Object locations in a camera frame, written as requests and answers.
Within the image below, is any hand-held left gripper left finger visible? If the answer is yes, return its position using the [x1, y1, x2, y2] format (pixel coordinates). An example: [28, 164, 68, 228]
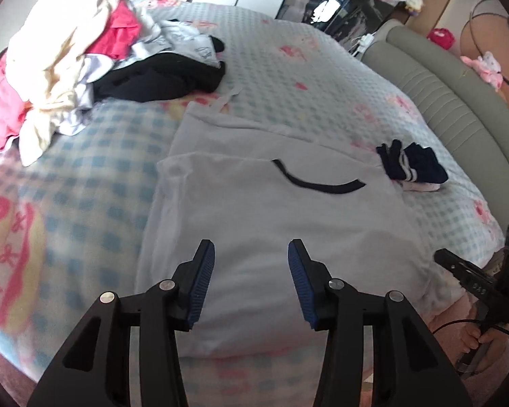
[27, 238, 216, 407]

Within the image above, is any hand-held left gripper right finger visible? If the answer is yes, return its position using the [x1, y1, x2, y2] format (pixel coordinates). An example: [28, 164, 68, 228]
[287, 238, 467, 407]

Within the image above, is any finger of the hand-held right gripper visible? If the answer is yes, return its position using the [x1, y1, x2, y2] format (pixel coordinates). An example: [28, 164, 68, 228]
[433, 249, 488, 303]

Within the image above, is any white shirt with navy trim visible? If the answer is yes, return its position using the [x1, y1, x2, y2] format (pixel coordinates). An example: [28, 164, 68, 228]
[136, 87, 444, 357]

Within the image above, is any person's right hand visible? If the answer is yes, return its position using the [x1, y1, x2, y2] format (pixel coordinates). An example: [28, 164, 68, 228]
[460, 305, 509, 352]

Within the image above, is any pale pink folded garment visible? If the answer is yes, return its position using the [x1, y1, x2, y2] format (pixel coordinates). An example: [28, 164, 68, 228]
[401, 180, 442, 193]

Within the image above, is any navy striped folded garment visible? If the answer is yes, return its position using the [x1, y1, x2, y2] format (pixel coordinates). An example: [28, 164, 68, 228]
[375, 139, 449, 185]

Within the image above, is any blue checkered cartoon bedspread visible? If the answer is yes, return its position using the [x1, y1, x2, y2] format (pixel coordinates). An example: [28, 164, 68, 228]
[0, 0, 507, 391]

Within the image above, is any padded grey headboard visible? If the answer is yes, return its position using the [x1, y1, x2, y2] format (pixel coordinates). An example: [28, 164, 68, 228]
[360, 19, 509, 215]

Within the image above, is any pink plush toy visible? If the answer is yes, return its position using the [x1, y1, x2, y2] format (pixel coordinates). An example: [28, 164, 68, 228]
[460, 51, 505, 91]

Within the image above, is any black garment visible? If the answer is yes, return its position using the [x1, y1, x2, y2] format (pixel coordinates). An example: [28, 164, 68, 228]
[91, 53, 226, 102]

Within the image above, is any plain white garment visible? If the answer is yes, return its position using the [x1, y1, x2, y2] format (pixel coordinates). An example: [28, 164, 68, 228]
[59, 53, 116, 136]

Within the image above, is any red plush toy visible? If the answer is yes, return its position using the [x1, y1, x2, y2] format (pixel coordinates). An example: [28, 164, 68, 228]
[427, 27, 456, 49]

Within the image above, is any light printed garment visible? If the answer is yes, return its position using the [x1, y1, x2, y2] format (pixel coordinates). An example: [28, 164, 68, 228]
[129, 19, 221, 69]

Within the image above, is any white power strip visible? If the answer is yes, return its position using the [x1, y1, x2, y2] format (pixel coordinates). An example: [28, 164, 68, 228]
[351, 34, 375, 54]

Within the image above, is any cream garment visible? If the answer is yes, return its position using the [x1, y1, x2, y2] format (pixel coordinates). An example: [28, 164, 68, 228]
[6, 0, 124, 166]

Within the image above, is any black cable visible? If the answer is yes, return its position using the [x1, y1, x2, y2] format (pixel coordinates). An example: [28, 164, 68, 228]
[430, 318, 509, 344]

